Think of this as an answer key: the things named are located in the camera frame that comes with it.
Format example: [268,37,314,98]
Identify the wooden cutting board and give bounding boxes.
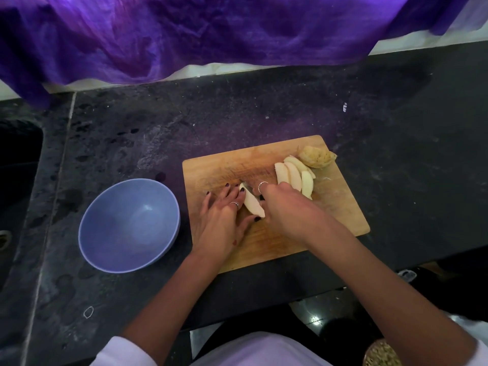
[181,135,372,273]

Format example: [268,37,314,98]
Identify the brown bowl of seeds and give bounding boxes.
[363,338,404,366]

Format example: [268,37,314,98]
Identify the tan potato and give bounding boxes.
[239,182,267,220]

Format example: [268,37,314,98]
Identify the rounded potato end piece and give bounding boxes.
[296,144,338,170]

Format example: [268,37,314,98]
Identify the blue bowl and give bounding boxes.
[78,177,181,275]

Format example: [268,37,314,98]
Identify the person's left forearm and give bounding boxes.
[122,251,230,363]

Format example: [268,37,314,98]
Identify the person's left hand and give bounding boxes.
[192,182,257,268]

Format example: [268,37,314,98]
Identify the red and white plastic bag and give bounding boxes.
[448,312,488,366]

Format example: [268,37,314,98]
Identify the purple cloth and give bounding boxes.
[0,0,488,110]

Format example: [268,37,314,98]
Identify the person's right hand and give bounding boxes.
[259,182,335,247]

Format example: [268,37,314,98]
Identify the dark sink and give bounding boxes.
[0,120,44,294]

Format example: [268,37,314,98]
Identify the person's right forearm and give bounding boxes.
[305,217,477,366]

